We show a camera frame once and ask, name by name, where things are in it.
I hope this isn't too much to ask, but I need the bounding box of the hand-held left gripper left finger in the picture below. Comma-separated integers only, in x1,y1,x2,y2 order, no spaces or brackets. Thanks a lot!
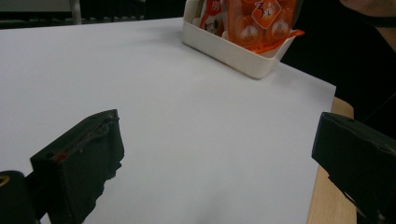
29,108,126,224

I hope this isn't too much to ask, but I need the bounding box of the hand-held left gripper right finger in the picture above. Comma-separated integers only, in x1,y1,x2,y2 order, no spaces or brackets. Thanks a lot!
311,111,396,224

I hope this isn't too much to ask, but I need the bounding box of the white divided plastic box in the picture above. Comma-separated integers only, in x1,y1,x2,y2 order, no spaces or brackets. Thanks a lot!
181,0,297,80

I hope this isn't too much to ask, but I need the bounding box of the orange clear snack packet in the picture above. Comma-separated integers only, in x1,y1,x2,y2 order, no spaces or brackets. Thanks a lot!
225,0,306,55

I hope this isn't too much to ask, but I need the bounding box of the red and black food packet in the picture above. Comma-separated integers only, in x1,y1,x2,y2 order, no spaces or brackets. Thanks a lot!
198,0,228,37

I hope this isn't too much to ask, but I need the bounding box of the white table mat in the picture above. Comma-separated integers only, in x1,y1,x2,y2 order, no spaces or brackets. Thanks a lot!
0,17,338,224

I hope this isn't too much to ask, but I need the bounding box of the white desk frame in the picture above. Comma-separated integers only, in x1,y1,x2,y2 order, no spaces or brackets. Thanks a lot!
0,0,83,26

